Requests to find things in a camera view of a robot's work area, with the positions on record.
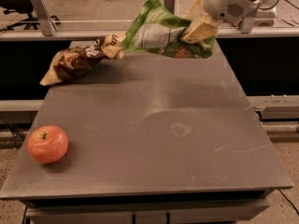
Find metal glass bracket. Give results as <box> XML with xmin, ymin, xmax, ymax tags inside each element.
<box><xmin>164</xmin><ymin>0</ymin><xmax>175</xmax><ymax>13</ymax></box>
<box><xmin>238</xmin><ymin>5</ymin><xmax>258</xmax><ymax>34</ymax></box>
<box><xmin>30</xmin><ymin>0</ymin><xmax>56</xmax><ymax>36</ymax></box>

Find red apple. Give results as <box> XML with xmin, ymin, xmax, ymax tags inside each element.
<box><xmin>27</xmin><ymin>125</ymin><xmax>68</xmax><ymax>164</ymax></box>

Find left metal glass bracket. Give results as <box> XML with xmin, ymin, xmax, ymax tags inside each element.
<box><xmin>30</xmin><ymin>0</ymin><xmax>56</xmax><ymax>36</ymax></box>

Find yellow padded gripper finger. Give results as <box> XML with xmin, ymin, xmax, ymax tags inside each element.
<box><xmin>184</xmin><ymin>0</ymin><xmax>205</xmax><ymax>21</ymax></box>
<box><xmin>180</xmin><ymin>15</ymin><xmax>220</xmax><ymax>44</ymax></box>

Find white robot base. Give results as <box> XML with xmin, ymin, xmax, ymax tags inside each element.
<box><xmin>254</xmin><ymin>0</ymin><xmax>279</xmax><ymax>26</ymax></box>

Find middle metal glass bracket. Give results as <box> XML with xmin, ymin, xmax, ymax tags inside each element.
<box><xmin>164</xmin><ymin>0</ymin><xmax>175</xmax><ymax>13</ymax></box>

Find green rice chip bag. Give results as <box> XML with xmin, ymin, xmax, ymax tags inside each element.
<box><xmin>121</xmin><ymin>0</ymin><xmax>216</xmax><ymax>59</ymax></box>

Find brown chip bag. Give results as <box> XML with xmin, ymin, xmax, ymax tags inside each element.
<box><xmin>40</xmin><ymin>33</ymin><xmax>125</xmax><ymax>86</ymax></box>

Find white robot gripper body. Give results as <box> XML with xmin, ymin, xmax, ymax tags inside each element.
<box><xmin>203</xmin><ymin>0</ymin><xmax>281</xmax><ymax>25</ymax></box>

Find right metal glass bracket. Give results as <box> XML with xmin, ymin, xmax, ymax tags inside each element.
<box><xmin>238</xmin><ymin>5</ymin><xmax>258</xmax><ymax>34</ymax></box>

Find black floor cable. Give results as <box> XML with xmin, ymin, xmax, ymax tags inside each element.
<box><xmin>278</xmin><ymin>189</ymin><xmax>299</xmax><ymax>217</ymax></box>

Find black office chair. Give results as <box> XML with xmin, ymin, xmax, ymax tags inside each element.
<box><xmin>0</xmin><ymin>0</ymin><xmax>60</xmax><ymax>31</ymax></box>

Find glass barrier panel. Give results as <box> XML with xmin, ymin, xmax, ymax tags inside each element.
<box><xmin>0</xmin><ymin>0</ymin><xmax>299</xmax><ymax>33</ymax></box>

